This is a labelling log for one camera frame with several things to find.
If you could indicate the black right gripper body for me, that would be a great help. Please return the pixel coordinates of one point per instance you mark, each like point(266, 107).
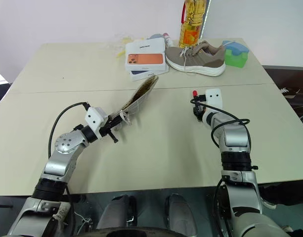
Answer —
point(198, 112)

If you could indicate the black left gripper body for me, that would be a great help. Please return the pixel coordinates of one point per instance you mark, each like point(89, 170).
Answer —
point(105, 127)

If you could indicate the red marker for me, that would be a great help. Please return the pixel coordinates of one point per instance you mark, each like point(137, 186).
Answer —
point(195, 93)

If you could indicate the white grid pouch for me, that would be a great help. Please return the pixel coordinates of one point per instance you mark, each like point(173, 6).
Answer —
point(139, 96)

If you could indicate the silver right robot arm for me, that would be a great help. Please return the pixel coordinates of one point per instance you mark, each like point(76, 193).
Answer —
point(236, 158)

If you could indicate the dark round robot base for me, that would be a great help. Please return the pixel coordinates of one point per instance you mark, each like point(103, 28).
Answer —
point(134, 232)

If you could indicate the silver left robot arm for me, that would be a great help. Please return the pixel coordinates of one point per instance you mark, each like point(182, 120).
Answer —
point(64, 144)

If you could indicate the taupe sneaker white sole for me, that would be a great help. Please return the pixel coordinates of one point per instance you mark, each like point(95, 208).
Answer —
point(197, 58)

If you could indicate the white phone box blue print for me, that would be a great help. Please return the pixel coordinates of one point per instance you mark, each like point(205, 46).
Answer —
point(147, 73)

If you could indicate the green and blue foam block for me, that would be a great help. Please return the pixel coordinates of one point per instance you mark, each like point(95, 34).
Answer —
point(236, 53)

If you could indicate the small white bottle pink cap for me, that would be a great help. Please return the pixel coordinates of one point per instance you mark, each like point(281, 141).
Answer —
point(169, 40)

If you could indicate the white phone box orange print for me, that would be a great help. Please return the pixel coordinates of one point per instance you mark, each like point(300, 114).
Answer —
point(145, 57)

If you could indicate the yellow cooking oil bottle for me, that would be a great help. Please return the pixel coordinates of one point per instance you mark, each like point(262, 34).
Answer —
point(192, 24)

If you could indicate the dark rounded robot foot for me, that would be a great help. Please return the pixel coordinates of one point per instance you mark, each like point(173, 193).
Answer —
point(179, 214)
point(117, 213)

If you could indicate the pale blue round object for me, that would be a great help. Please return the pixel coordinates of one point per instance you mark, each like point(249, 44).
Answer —
point(156, 36)

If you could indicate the yellow plastic scraps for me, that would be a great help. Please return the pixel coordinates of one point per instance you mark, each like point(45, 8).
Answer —
point(125, 44)

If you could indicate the black shoe with white laces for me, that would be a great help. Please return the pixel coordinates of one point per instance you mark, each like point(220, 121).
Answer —
point(290, 92)

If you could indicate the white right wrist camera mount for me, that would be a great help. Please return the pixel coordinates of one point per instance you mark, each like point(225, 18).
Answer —
point(214, 97)

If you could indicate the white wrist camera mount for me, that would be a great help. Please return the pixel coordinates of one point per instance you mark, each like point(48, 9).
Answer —
point(214, 97)
point(94, 118)

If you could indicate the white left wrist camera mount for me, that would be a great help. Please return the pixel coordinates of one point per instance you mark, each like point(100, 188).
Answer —
point(94, 118)

